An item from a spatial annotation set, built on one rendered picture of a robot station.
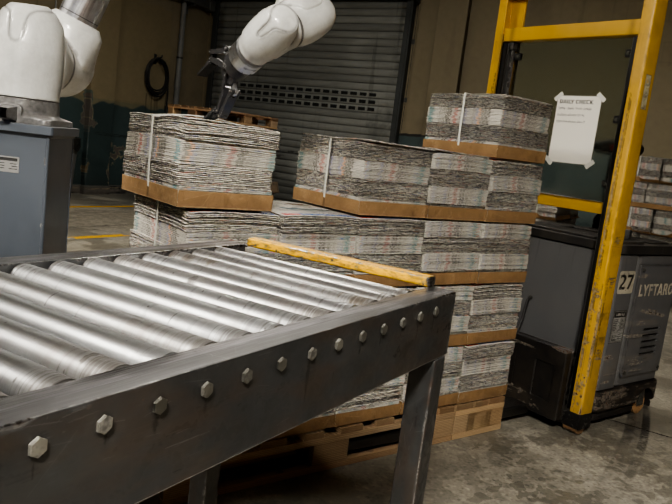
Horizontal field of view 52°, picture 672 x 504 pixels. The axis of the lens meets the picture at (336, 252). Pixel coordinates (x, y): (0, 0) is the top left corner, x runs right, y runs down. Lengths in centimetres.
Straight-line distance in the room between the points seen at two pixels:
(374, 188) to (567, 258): 124
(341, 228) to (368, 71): 763
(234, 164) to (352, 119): 788
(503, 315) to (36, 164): 177
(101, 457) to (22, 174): 116
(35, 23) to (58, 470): 130
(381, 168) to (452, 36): 706
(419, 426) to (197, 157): 90
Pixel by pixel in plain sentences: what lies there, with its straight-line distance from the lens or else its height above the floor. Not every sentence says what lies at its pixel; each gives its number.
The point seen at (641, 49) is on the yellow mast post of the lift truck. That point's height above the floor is 153.
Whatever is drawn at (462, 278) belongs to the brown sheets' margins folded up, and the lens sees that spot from 252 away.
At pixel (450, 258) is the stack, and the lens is 246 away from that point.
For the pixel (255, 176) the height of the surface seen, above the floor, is 93.
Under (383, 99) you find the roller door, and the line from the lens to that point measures 952.
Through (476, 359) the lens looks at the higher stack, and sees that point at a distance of 271.
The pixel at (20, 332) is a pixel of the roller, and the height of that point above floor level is 80.
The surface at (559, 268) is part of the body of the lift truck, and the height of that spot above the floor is 63.
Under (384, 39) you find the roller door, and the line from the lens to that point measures 965.
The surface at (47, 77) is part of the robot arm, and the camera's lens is 178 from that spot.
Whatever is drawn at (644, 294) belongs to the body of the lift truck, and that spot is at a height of 57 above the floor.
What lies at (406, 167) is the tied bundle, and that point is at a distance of 227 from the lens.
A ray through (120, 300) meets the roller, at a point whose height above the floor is 80.
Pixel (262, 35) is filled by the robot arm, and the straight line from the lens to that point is 171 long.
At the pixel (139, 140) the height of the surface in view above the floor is 98.
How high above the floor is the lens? 104
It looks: 9 degrees down
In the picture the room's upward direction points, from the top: 7 degrees clockwise
